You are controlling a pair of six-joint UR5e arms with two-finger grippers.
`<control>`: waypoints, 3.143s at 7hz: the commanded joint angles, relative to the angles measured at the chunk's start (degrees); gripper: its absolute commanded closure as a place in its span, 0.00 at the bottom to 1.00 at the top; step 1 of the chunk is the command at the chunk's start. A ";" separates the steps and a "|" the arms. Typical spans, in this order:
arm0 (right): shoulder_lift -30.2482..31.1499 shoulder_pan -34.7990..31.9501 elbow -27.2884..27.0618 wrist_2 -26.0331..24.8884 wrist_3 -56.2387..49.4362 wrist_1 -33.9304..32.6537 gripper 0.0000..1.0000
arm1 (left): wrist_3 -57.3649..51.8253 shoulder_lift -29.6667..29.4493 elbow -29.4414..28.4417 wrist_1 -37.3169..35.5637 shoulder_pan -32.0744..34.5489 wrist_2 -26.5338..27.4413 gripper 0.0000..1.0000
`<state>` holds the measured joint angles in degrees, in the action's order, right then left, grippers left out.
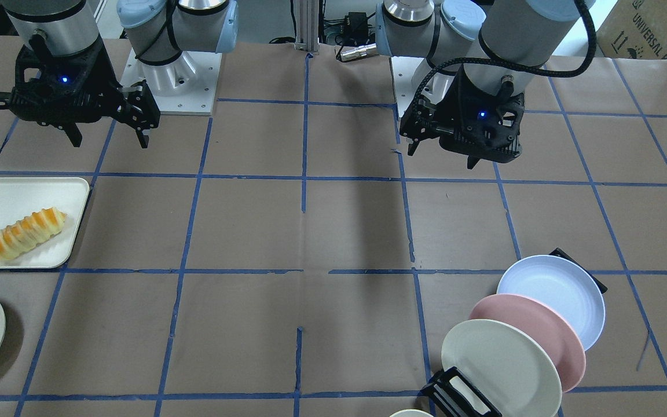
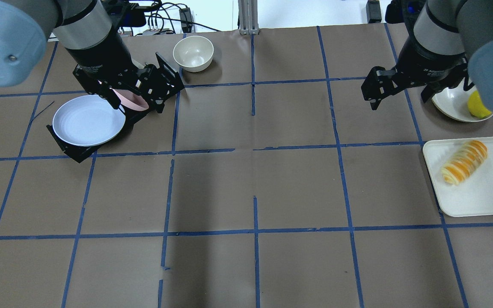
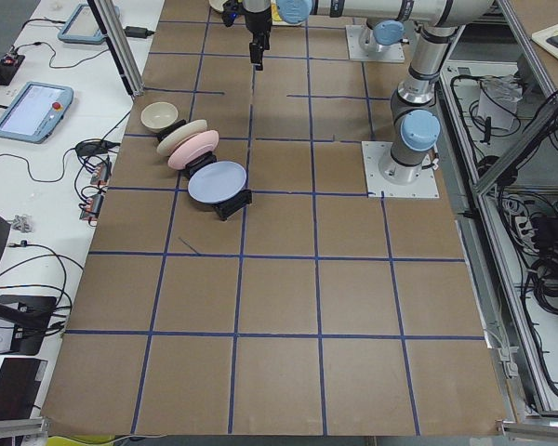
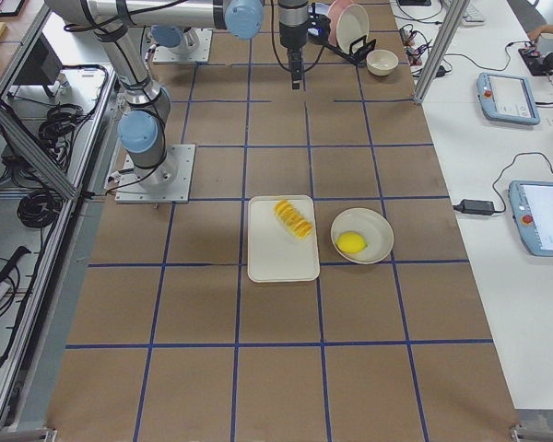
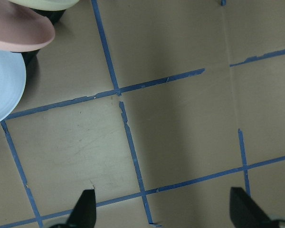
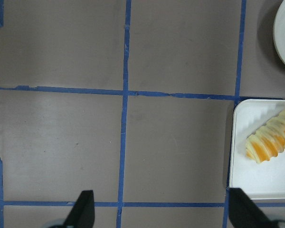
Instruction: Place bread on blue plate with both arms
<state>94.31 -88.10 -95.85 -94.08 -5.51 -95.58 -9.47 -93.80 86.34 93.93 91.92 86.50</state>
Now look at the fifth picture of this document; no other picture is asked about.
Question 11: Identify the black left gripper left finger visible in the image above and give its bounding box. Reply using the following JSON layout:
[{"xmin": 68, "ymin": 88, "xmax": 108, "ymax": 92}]
[{"xmin": 66, "ymin": 189, "xmax": 96, "ymax": 228}]

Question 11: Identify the pink plate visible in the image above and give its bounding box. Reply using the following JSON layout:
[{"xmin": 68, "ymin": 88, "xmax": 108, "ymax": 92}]
[{"xmin": 0, "ymin": 0, "xmax": 56, "ymax": 51}]

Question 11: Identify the cream plate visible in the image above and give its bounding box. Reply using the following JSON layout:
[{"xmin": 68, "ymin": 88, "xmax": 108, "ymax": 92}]
[{"xmin": 10, "ymin": 0, "xmax": 79, "ymax": 11}]

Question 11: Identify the light blue plate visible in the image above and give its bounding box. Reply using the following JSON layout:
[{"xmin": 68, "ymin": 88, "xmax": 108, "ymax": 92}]
[{"xmin": 0, "ymin": 50, "xmax": 26, "ymax": 121}]

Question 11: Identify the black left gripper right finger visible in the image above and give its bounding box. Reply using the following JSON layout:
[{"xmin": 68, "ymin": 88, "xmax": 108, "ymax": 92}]
[{"xmin": 229, "ymin": 187, "xmax": 272, "ymax": 228}]

